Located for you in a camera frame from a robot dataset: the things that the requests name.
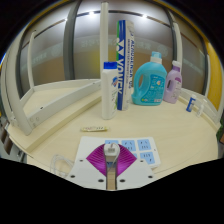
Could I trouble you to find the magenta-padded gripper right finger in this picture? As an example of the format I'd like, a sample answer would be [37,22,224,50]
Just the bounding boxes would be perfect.
[114,143,156,192]

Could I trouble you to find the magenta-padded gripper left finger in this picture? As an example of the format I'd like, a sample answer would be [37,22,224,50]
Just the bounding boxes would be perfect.
[66,143,109,192]

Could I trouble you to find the white charger block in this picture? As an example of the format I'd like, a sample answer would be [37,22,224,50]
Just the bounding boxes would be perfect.
[103,142,121,170]

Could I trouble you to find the white power strip blue sockets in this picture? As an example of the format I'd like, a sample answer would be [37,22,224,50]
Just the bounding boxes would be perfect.
[74,135,162,170]

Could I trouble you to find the small yellow packet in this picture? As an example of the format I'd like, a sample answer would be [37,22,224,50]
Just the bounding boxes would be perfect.
[79,125,110,133]

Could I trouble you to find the brown chairs group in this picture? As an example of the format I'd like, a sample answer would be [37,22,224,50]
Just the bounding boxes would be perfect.
[0,120,20,160]

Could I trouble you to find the white bottle blue cap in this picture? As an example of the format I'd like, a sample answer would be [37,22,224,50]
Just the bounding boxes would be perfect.
[100,61,119,121]

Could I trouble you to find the small blue white bottle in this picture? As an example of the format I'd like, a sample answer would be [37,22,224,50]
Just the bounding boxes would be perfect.
[185,94,198,113]

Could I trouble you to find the teal detergent bottle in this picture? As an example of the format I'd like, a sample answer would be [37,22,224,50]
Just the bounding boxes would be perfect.
[130,50,168,107]

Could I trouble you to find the purple detergent bottle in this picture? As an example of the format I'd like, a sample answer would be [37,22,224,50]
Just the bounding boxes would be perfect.
[162,60,184,105]

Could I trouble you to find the blue white shuttlecock tube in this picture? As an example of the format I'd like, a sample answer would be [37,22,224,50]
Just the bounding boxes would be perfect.
[116,19,136,112]

